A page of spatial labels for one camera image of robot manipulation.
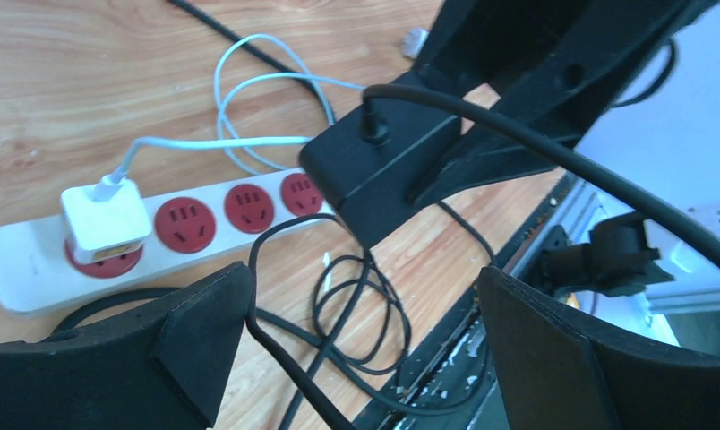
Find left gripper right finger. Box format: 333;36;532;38
477;267;720;429

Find white USB cable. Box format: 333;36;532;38
90;33;367;203

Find black power adapter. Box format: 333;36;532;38
298;98;465;248

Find white square USB charger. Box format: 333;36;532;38
60;175;153;264

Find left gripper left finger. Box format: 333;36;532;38
0;262;253;429

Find thin black adapter cable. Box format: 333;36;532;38
244;82;720;430

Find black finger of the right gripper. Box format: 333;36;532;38
404;0;720;209

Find white power strip red sockets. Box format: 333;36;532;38
0;168;330;316

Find black power strip cord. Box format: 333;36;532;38
51;0;498;417

